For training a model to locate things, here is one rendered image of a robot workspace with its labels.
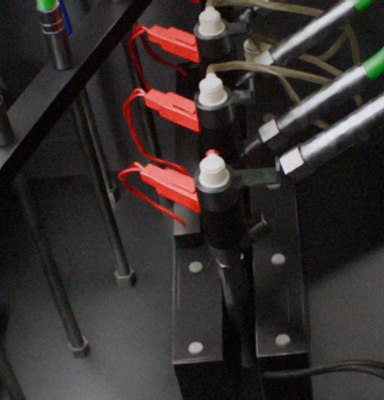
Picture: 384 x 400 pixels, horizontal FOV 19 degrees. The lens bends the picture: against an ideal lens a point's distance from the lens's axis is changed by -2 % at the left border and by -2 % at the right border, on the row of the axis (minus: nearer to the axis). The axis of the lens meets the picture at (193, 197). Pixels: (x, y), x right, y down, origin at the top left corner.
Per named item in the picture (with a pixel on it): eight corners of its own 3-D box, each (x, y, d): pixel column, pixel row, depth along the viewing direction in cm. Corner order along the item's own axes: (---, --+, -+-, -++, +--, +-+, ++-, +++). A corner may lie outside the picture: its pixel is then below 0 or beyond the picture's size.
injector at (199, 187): (293, 369, 91) (269, 186, 75) (231, 374, 91) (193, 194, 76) (291, 341, 92) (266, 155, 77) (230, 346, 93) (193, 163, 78)
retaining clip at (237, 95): (254, 90, 83) (252, 78, 82) (255, 106, 82) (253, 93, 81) (209, 95, 83) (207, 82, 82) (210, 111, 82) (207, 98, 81)
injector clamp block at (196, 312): (320, 455, 94) (308, 350, 83) (200, 465, 95) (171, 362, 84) (296, 164, 117) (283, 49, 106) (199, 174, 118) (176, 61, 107)
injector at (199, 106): (288, 291, 96) (263, 104, 81) (229, 296, 97) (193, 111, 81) (287, 265, 98) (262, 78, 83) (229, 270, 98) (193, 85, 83)
